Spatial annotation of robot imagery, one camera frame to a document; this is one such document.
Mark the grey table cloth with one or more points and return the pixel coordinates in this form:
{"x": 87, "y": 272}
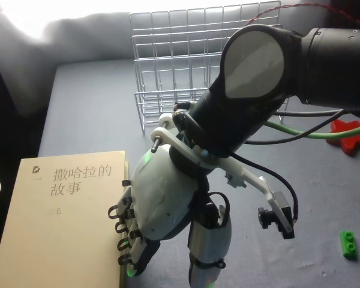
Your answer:
{"x": 93, "y": 114}

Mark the beige paperback book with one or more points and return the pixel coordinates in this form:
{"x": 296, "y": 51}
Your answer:
{"x": 60, "y": 228}

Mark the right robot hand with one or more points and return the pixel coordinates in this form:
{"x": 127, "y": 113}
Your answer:
{"x": 165, "y": 195}

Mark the white backdrop cloth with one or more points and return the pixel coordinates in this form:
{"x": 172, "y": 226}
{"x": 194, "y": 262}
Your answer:
{"x": 78, "y": 39}

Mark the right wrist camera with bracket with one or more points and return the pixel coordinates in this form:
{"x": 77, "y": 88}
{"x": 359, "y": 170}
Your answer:
{"x": 276, "y": 210}

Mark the green toy block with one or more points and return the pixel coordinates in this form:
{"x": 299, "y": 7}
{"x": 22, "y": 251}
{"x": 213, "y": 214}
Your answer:
{"x": 349, "y": 245}

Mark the red star block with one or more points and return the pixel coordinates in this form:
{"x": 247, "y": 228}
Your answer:
{"x": 351, "y": 141}

